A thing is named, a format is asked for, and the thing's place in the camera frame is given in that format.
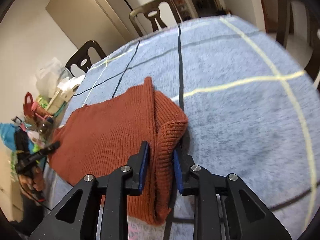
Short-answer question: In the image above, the rust red knit sweater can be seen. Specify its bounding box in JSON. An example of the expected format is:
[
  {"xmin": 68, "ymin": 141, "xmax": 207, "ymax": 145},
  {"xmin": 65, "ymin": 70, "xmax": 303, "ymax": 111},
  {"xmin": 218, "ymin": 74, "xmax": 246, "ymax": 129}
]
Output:
[{"xmin": 49, "ymin": 77, "xmax": 188, "ymax": 225}]

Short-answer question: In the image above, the dark jacket sleeve forearm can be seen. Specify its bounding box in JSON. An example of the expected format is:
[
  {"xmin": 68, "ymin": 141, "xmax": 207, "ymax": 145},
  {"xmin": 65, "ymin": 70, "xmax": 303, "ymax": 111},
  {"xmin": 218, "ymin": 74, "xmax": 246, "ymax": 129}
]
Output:
[{"xmin": 10, "ymin": 193, "xmax": 46, "ymax": 237}]

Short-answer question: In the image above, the person's left hand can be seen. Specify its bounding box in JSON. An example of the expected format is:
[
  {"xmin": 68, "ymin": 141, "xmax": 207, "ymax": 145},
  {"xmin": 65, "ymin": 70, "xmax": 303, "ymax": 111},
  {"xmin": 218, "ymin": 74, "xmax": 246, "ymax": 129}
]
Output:
[{"xmin": 18, "ymin": 166, "xmax": 45, "ymax": 202}]

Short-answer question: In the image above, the colourful clutter pile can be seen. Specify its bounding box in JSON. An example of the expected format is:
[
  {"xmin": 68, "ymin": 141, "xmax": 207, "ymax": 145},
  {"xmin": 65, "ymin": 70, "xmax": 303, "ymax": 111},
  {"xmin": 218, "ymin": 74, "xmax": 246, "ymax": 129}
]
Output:
[{"xmin": 1, "ymin": 92, "xmax": 66, "ymax": 153}]

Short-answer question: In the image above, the white plastic bag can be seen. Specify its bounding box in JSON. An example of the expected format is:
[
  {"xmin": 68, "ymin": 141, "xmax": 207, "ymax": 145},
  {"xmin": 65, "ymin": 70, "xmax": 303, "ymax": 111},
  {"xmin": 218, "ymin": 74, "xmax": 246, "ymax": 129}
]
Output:
[{"xmin": 35, "ymin": 57, "xmax": 73, "ymax": 99}]

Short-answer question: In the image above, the dark plastic chair right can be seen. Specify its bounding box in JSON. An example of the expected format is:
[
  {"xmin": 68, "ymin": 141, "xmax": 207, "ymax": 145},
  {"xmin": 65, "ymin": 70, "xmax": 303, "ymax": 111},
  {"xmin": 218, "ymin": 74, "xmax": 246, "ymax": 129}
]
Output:
[{"xmin": 276, "ymin": 0, "xmax": 319, "ymax": 81}]

